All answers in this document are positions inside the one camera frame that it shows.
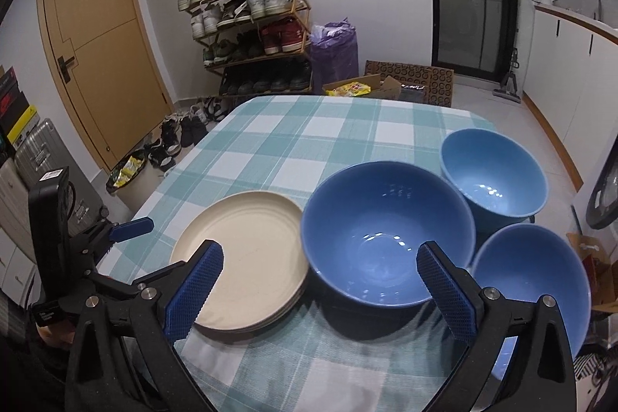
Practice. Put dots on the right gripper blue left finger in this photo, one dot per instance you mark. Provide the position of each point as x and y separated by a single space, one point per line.
123 356

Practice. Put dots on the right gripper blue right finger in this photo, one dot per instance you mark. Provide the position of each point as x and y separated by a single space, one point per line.
539 375

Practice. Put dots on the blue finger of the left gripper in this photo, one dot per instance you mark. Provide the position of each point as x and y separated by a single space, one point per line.
133 229

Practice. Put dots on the large cream plate front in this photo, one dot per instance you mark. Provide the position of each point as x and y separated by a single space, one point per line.
264 267

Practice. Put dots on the person's left hand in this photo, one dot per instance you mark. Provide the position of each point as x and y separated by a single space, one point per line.
57 335

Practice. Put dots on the white trash bin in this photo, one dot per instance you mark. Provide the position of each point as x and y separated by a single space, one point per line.
126 182

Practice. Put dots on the blue bowl right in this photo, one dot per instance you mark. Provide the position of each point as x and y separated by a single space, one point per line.
526 261

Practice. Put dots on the silver suitcase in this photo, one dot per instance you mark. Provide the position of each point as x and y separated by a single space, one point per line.
43 159

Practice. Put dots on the large blue bowl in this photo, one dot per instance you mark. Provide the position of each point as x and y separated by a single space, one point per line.
361 230

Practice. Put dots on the blue bowl rear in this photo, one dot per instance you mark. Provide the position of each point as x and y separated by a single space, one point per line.
501 181

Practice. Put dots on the white washing machine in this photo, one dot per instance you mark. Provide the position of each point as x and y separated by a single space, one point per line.
595 205

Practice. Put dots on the wooden shoe rack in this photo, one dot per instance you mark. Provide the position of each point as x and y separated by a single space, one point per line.
253 47

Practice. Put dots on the wooden door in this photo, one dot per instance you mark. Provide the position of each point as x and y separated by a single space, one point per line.
104 69

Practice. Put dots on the yellow snack bag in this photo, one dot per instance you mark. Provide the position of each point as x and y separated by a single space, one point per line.
352 89

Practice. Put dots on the purple bag bin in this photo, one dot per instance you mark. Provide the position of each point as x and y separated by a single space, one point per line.
333 53

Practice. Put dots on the open cardboard box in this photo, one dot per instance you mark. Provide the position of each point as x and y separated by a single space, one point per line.
382 87

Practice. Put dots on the vacuum cleaner head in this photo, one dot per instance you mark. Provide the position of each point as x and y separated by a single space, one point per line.
508 88

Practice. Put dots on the white lower cabinets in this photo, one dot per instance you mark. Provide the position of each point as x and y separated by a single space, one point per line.
571 86

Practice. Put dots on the patterned cardboard box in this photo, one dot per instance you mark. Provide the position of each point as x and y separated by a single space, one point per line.
437 81

